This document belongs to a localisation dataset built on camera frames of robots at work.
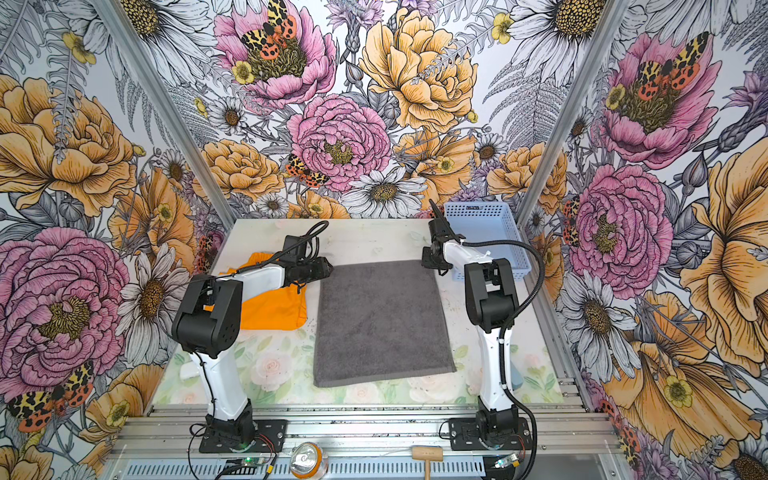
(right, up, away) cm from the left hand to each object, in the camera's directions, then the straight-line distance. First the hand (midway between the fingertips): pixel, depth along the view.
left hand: (326, 275), depth 102 cm
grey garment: (+18, -13, -8) cm, 24 cm away
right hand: (+36, +2, +5) cm, 36 cm away
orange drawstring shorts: (-12, -10, -8) cm, 17 cm away
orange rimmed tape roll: (+5, -34, -40) cm, 53 cm away
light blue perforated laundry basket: (+61, +20, +22) cm, 68 cm away
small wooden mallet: (+30, -39, -31) cm, 58 cm away
